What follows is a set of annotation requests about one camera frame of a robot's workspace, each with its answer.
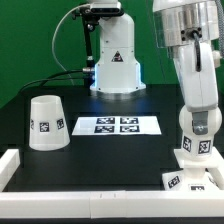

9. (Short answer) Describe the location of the white marker sheet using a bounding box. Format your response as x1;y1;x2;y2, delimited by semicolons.
72;116;162;136

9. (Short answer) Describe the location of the white fence bar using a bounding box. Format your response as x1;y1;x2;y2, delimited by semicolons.
208;148;224;191
0;191;224;219
0;149;20;192

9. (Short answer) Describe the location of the white lamp shade cone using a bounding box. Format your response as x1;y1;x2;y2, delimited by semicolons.
29;95;70;151

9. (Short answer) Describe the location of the black cable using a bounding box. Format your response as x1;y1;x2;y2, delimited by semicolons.
18;69;93;94

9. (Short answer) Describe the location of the black camera on stand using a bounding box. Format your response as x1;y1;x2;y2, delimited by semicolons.
72;1;124;76

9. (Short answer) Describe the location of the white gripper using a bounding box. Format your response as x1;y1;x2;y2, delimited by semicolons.
173;42;218;135

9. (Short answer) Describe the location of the white lamp bulb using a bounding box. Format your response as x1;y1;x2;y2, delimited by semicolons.
179;107;222;161

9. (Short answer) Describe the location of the white right fence bar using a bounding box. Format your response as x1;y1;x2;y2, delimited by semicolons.
208;148;224;191

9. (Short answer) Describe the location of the grey cable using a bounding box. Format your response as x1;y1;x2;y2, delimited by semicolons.
51;3;88;86

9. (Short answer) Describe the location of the white lamp base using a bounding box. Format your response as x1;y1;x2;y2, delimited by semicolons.
162;149;220;192

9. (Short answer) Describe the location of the white front fence bar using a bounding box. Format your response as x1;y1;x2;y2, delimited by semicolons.
0;191;224;219

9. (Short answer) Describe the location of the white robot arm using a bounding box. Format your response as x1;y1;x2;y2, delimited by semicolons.
89;0;223;136

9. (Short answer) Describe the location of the white left fence bar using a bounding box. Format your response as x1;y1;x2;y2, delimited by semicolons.
0;149;20;192

